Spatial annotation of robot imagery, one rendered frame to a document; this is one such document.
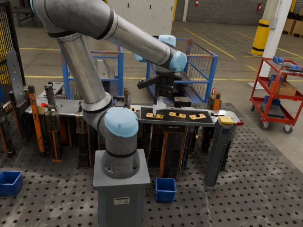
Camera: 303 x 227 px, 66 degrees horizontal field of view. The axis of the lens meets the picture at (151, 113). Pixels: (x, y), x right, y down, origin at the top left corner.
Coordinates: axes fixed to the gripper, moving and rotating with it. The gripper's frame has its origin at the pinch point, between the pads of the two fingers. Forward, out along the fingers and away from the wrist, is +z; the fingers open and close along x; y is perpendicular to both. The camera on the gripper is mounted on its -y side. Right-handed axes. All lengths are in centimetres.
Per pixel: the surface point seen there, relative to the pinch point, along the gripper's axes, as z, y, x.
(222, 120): 3.9, 34.0, 5.7
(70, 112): 20, -55, 17
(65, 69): 50, -145, 174
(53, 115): 16, -59, 4
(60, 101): 20, -69, 30
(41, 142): 38, -71, 5
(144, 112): 3.9, -5.9, 2.2
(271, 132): 120, 147, 213
